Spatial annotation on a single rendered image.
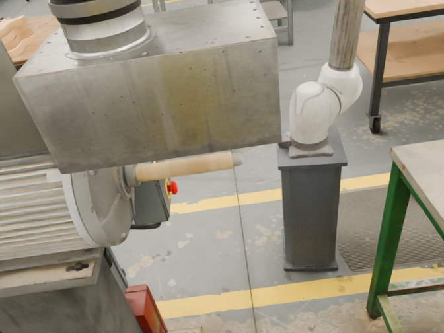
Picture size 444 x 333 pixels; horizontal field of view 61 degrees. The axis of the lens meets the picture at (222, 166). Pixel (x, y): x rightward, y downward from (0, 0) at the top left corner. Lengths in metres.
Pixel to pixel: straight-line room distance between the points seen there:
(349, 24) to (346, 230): 1.17
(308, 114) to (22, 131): 1.10
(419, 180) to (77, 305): 0.93
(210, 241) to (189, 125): 1.79
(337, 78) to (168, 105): 1.20
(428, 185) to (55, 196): 0.93
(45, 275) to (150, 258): 1.47
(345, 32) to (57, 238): 1.22
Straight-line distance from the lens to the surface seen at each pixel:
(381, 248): 1.56
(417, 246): 2.26
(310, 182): 1.64
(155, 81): 0.45
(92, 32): 0.47
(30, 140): 0.64
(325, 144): 1.62
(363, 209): 2.38
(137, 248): 2.34
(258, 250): 2.16
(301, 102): 1.50
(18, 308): 0.94
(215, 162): 0.70
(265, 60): 0.45
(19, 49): 2.91
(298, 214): 1.77
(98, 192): 0.65
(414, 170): 1.22
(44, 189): 0.66
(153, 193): 1.02
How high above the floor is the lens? 1.68
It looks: 38 degrees down
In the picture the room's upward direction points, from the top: 10 degrees counter-clockwise
